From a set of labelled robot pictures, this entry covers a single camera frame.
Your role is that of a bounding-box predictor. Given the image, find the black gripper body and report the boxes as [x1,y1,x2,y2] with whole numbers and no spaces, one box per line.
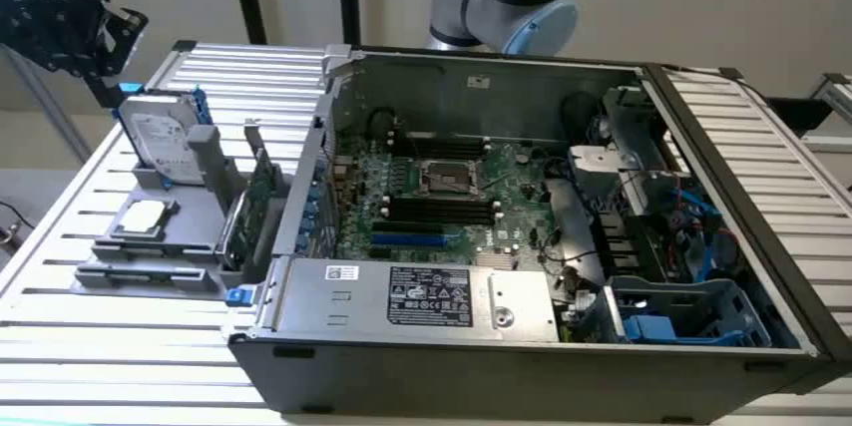
[0,0,112,74]

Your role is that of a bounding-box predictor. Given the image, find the dark RAM stick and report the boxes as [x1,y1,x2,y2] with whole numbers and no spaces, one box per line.
[97,272,192,283]

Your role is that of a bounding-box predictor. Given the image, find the black RAM slot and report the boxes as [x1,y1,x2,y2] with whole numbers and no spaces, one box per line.
[400,148,490,160]
[385,213,497,226]
[401,132,489,144]
[386,196,497,208]
[385,208,497,220]
[401,138,489,149]
[400,143,490,154]
[386,202,497,213]

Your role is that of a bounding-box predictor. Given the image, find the long black expansion slot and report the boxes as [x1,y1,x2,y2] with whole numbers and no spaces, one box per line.
[370,222,448,236]

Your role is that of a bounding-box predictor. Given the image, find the blue expansion slot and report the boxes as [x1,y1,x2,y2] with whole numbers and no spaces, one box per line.
[369,232,446,247]

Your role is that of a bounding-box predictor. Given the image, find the silver hard disk blue rails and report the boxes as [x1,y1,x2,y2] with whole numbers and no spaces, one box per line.
[114,82,214,186]

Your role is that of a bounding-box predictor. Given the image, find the silver CPU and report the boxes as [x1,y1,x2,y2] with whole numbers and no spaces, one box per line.
[121,200,173,234]

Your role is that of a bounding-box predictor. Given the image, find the grey parts rack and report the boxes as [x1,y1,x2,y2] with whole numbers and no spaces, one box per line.
[72,125,296,303]

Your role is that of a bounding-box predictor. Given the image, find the green graphics card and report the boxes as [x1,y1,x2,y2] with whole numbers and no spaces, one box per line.
[221,118,286,272]

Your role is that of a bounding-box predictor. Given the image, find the blue case latch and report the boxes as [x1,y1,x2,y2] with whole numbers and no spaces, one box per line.
[225,284,258,308]

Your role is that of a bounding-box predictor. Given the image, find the white barcode sticker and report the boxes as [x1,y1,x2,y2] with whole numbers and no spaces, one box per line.
[324,262,362,281]

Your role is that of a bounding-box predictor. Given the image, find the CPU socket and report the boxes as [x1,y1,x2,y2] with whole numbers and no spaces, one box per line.
[410,158,477,199]

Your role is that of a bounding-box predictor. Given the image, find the silver power supply unit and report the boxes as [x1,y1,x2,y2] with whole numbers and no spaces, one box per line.
[264,257,561,343]

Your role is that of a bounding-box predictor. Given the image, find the black power supply label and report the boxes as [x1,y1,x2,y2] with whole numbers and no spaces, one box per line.
[386,264,472,328]

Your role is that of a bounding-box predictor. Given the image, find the green motherboard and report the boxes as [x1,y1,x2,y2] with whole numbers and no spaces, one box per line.
[324,130,558,268]

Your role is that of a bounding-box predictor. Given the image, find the silver chipset heatsink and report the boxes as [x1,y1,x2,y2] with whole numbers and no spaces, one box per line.
[473,251,521,273]

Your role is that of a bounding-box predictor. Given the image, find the grey metal disk bay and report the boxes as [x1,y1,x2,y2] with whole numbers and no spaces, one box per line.
[566,143,674,189]

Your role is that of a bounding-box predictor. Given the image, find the black open PC case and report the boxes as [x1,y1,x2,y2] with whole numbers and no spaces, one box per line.
[226,44,852,416]

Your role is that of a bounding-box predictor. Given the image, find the blue plastic disk bay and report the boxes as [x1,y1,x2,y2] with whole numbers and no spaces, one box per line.
[600,274,765,348]

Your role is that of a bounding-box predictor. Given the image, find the black cable on slats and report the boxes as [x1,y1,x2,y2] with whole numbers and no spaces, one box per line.
[661,63,777,111]

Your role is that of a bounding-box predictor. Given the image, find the blue wire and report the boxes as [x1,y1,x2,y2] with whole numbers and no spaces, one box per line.
[669,185,741,281]

